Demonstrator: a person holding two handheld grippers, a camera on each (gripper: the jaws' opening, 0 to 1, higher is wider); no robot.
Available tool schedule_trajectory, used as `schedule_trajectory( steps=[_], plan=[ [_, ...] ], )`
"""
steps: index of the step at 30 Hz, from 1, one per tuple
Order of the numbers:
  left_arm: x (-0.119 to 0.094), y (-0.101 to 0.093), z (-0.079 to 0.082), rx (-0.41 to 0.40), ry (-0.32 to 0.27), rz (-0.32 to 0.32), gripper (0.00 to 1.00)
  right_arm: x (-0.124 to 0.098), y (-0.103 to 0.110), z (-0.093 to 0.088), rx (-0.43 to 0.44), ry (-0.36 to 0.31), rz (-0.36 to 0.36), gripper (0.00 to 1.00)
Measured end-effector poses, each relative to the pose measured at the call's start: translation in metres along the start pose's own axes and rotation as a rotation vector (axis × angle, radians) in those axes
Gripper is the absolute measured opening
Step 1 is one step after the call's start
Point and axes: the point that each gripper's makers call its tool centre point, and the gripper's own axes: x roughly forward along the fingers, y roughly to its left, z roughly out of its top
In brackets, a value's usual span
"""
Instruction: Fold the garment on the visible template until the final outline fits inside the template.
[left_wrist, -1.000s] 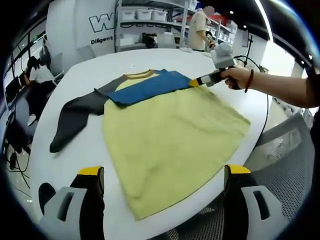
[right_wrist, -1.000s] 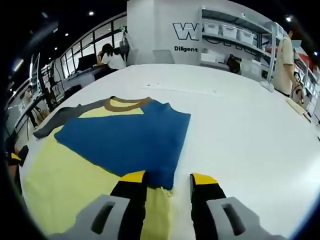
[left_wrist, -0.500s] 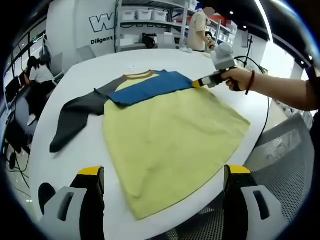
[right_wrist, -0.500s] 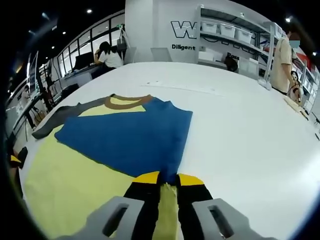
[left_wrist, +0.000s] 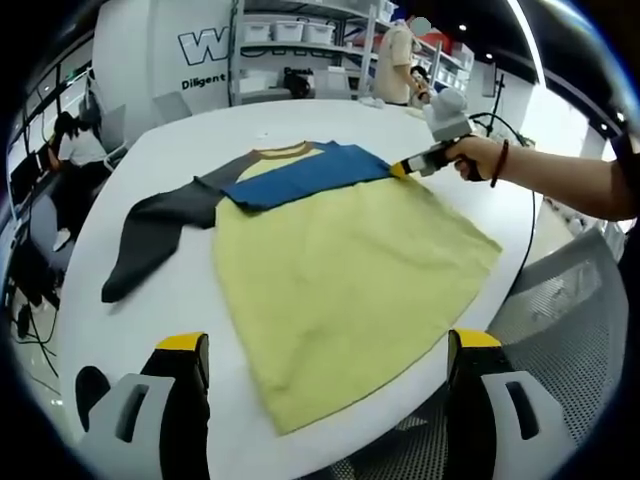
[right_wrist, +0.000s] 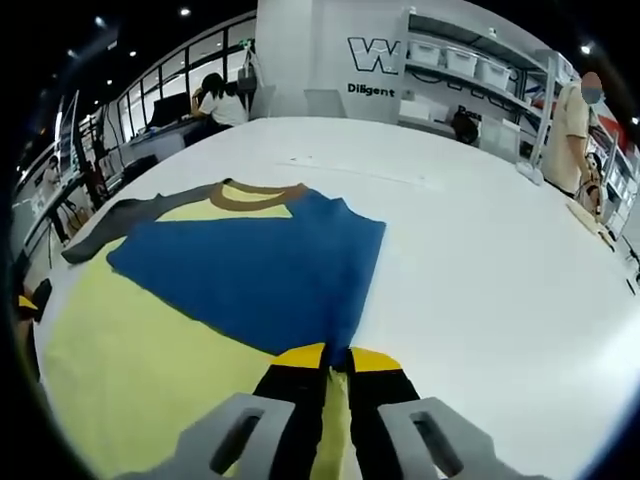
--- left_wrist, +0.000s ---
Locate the small white cloth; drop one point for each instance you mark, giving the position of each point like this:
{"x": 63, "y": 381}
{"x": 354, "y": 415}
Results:
{"x": 374, "y": 102}

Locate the beige cloth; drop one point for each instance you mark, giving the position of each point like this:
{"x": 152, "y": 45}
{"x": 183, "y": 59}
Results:
{"x": 417, "y": 112}

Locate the person's right hand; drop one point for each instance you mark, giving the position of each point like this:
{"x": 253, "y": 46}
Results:
{"x": 475, "y": 157}

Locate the white storage box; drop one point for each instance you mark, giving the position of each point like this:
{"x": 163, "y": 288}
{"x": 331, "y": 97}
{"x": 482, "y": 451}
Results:
{"x": 257, "y": 31}
{"x": 289, "y": 31}
{"x": 319, "y": 33}

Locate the grey white office chair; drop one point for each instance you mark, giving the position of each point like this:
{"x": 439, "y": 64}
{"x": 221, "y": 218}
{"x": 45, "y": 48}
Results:
{"x": 112, "y": 135}

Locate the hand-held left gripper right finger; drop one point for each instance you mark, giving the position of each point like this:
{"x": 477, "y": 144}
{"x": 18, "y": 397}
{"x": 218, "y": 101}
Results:
{"x": 475, "y": 400}

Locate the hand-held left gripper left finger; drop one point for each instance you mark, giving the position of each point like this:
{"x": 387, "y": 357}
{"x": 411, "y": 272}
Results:
{"x": 185, "y": 400}

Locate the large curved monitor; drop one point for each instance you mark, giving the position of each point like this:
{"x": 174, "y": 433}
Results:
{"x": 27, "y": 177}

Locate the grey mesh chair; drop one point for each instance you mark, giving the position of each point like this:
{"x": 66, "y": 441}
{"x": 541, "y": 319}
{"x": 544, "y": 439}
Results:
{"x": 560, "y": 300}

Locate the grey metal shelf rack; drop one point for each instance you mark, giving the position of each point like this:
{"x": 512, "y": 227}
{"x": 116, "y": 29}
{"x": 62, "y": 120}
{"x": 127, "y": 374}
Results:
{"x": 310, "y": 55}

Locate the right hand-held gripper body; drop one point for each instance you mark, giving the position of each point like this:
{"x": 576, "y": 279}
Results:
{"x": 450, "y": 120}

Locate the white shelf rack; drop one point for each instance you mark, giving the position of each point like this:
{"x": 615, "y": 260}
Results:
{"x": 450, "y": 65}

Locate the black tripod stand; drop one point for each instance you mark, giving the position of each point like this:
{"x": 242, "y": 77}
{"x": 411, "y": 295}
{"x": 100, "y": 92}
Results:
{"x": 496, "y": 80}

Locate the yellow grey blue garment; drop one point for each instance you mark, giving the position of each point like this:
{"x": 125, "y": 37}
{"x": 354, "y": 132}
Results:
{"x": 350, "y": 275}

